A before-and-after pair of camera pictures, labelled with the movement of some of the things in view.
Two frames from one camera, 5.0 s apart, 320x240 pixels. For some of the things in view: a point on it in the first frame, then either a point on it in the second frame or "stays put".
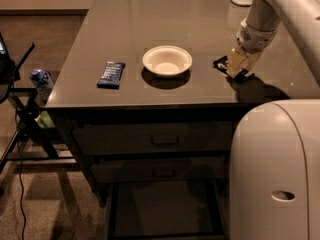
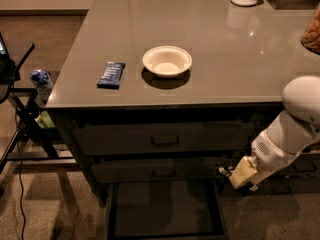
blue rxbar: [111, 75] stays put
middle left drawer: [172, 168] stays put
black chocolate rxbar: [242, 76] → [227, 170]
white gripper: [254, 39] → [266, 157]
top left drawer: [126, 138] stays put
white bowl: [167, 60] stays put
